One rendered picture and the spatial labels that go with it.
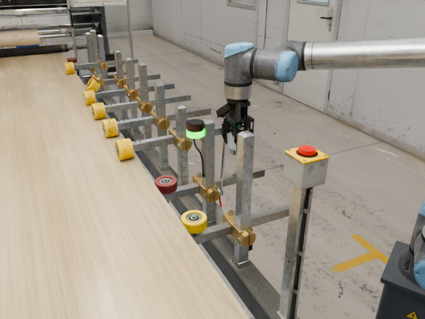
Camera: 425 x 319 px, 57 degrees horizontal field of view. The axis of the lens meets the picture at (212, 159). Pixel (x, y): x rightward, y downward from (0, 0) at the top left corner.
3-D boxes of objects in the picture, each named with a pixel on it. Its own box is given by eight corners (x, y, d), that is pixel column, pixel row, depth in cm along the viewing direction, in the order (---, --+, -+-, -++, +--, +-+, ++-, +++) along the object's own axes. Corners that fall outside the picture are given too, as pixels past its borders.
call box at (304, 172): (305, 173, 94) (309, 143, 90) (325, 187, 88) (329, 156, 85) (281, 179, 91) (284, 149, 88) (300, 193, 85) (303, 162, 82)
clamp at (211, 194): (204, 184, 153) (203, 173, 151) (219, 200, 142) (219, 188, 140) (191, 187, 151) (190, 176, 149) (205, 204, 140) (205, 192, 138)
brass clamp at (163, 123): (161, 119, 189) (160, 109, 187) (171, 128, 178) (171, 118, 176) (149, 121, 187) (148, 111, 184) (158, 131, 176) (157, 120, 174)
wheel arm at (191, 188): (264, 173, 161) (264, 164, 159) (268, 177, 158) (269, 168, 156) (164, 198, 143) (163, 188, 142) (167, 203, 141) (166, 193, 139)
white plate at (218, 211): (203, 208, 159) (203, 187, 155) (234, 245, 139) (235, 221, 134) (202, 208, 159) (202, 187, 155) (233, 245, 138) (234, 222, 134)
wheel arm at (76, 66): (137, 62, 296) (136, 57, 294) (138, 63, 293) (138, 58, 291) (68, 69, 276) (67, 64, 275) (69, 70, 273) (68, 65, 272)
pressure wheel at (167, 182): (173, 198, 148) (172, 171, 143) (181, 209, 142) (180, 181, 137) (153, 203, 145) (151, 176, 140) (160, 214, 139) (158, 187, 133)
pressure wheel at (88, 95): (96, 102, 212) (95, 105, 219) (93, 87, 212) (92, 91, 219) (85, 103, 209) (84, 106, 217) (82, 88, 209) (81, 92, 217)
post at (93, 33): (102, 91, 314) (94, 28, 293) (103, 92, 311) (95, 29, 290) (98, 92, 313) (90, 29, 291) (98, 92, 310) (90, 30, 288)
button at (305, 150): (308, 150, 89) (308, 143, 88) (319, 157, 86) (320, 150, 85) (293, 153, 87) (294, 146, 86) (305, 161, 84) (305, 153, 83)
